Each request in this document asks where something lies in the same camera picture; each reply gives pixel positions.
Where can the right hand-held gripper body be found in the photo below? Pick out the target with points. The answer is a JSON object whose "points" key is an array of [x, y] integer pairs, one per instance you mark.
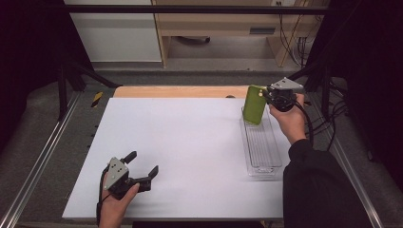
{"points": [[283, 95]]}

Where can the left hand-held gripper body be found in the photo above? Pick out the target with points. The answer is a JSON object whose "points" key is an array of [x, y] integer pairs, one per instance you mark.
{"points": [[116, 173]]}

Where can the green phone case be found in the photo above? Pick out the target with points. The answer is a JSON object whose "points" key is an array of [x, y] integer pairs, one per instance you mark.
{"points": [[254, 106]]}

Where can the clear plastic tray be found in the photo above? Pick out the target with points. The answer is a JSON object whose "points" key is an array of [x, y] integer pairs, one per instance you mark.
{"points": [[261, 148]]}

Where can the person's right hand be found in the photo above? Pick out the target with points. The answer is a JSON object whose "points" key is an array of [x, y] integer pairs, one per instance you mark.
{"points": [[291, 122]]}

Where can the person's left hand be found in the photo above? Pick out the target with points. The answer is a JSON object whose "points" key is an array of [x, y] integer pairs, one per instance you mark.
{"points": [[114, 210]]}

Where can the white board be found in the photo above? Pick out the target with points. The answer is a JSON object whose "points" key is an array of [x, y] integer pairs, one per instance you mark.
{"points": [[190, 152]]}

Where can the yellow clamp left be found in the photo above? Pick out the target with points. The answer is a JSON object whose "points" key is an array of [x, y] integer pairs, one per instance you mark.
{"points": [[97, 99]]}

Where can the light wooden desk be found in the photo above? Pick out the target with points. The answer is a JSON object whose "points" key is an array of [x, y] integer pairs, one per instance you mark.
{"points": [[218, 23]]}

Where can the wooden table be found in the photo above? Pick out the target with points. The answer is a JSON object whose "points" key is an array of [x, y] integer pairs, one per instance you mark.
{"points": [[180, 91]]}

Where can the dark curtain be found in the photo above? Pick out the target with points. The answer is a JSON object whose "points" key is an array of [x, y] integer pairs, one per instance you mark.
{"points": [[28, 57], [370, 79]]}

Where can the white cabinet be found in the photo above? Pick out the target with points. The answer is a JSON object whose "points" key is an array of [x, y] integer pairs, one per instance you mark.
{"points": [[117, 34]]}

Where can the black metal frame strut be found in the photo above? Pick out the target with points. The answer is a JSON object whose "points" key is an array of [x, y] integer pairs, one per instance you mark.
{"points": [[318, 76], [80, 74]]}

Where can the aluminium rail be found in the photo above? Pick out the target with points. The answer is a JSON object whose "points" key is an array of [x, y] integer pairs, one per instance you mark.
{"points": [[41, 158], [351, 167]]}

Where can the black horizontal frame bar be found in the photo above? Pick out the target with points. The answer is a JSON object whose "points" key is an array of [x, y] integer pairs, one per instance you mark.
{"points": [[190, 9]]}

